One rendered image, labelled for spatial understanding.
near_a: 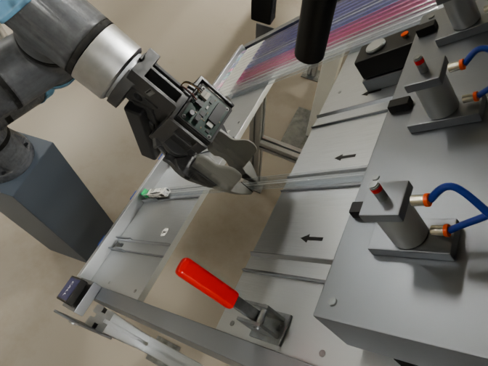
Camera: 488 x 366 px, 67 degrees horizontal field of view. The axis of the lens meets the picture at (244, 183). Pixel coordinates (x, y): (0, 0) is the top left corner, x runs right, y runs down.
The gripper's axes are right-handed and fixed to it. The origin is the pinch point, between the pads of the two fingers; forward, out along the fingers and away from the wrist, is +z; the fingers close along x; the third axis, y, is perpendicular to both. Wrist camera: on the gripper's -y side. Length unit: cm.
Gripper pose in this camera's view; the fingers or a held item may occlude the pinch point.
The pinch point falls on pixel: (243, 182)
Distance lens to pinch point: 51.2
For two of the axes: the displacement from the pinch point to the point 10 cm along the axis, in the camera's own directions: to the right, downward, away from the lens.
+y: 5.2, -1.9, -8.3
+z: 7.4, 5.9, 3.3
